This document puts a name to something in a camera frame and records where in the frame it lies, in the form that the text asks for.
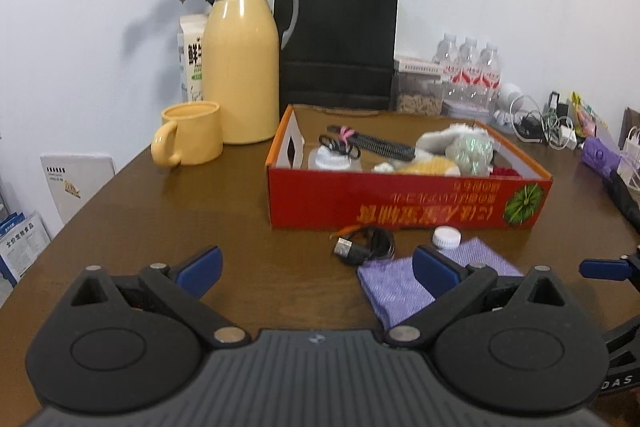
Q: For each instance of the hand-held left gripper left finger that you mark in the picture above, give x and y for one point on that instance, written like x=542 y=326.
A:
x=202 y=269

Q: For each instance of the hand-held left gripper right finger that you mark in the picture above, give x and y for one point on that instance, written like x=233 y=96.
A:
x=435 y=272

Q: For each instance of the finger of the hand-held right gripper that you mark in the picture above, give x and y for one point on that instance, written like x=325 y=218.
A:
x=602 y=269

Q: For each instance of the purple cloth pouch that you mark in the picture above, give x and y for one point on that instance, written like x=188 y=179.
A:
x=395 y=289

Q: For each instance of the white and yellow plush dog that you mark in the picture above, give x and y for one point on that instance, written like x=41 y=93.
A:
x=430 y=167

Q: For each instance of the red fabric rose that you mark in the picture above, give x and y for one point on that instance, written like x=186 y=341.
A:
x=505 y=172

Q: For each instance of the translucent plastic box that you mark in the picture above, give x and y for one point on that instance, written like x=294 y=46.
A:
x=356 y=164

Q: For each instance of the red cardboard box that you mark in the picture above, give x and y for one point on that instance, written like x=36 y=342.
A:
x=320 y=202

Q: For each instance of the large white ridged cap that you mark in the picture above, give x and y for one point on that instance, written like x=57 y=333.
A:
x=336 y=159

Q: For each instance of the small white bottle cap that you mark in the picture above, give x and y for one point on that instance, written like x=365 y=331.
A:
x=446 y=237

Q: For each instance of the black folded umbrella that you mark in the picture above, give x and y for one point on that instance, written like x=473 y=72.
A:
x=625 y=202

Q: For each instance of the purple glove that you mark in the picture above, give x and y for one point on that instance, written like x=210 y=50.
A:
x=600 y=154

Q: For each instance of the white charger plug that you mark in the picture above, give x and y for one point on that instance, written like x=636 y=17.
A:
x=568 y=138

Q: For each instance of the yellow mug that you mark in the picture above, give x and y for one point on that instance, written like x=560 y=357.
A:
x=195 y=132

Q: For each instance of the brown bag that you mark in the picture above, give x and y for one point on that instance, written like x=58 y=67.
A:
x=632 y=122

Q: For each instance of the yellow snack packet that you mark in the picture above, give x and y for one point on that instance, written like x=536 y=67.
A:
x=585 y=114

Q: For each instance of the black power adapter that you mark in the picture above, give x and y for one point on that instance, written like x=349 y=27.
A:
x=556 y=103

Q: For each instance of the clear food container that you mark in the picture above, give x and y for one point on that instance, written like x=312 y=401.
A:
x=419 y=99

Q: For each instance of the blue brochures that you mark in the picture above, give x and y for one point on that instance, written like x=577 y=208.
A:
x=22 y=247

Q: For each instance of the yellow thermos jug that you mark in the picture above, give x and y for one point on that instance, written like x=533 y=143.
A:
x=240 y=67

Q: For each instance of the flat white box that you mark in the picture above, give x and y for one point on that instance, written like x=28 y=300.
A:
x=417 y=66

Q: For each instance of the clear water bottle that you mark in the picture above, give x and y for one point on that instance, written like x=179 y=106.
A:
x=469 y=67
x=446 y=62
x=490 y=69

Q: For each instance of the white milk carton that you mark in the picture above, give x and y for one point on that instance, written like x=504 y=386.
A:
x=192 y=57

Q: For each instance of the black paper bag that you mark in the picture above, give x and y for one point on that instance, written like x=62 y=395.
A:
x=340 y=37

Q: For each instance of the white round camera toy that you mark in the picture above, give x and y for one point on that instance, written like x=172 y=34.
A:
x=507 y=94

